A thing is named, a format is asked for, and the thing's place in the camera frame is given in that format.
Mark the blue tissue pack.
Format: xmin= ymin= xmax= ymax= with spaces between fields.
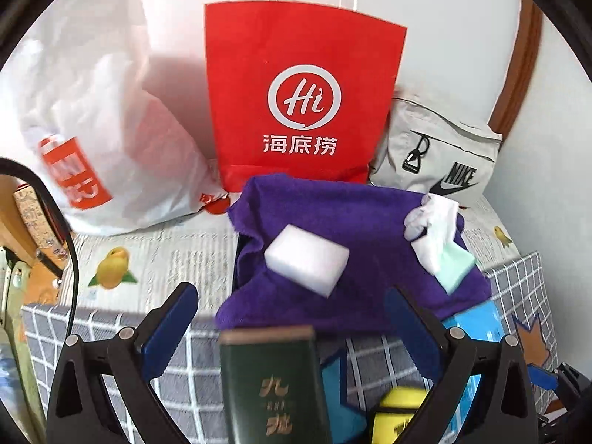
xmin=443 ymin=301 xmax=505 ymax=433

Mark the yellow Adidas mini pouch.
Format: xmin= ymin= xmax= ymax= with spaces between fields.
xmin=371 ymin=387 xmax=428 ymax=444

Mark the white sponge block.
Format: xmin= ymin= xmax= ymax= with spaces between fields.
xmin=264 ymin=225 xmax=350 ymax=298

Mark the grey checked bedsheet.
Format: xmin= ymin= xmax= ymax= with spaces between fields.
xmin=21 ymin=252 xmax=559 ymax=443

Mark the newspaper print fruit cover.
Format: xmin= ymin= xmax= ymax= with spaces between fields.
xmin=59 ymin=156 xmax=522 ymax=313

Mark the mint green cloth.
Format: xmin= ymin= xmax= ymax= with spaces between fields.
xmin=434 ymin=240 xmax=475 ymax=295

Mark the brown cardboard box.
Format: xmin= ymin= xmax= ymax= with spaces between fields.
xmin=1 ymin=175 xmax=68 ymax=270

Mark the dark green tin box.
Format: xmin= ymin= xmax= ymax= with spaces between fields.
xmin=218 ymin=326 xmax=332 ymax=444

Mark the white cotton glove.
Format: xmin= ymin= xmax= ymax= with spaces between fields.
xmin=403 ymin=194 xmax=463 ymax=276

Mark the purple fleece towel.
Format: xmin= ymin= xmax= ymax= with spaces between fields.
xmin=215 ymin=174 xmax=492 ymax=335

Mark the beige Nike waist bag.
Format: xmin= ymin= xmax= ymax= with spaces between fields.
xmin=369 ymin=87 xmax=503 ymax=208

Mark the white Miniso plastic bag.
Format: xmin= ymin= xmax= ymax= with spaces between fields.
xmin=2 ymin=0 xmax=224 ymax=236

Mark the red paper shopping bag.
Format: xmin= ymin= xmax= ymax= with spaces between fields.
xmin=205 ymin=0 xmax=406 ymax=192

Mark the black cable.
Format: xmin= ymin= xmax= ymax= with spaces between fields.
xmin=0 ymin=156 xmax=80 ymax=339

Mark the brown wooden door frame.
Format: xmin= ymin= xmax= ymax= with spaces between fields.
xmin=489 ymin=0 xmax=543 ymax=140

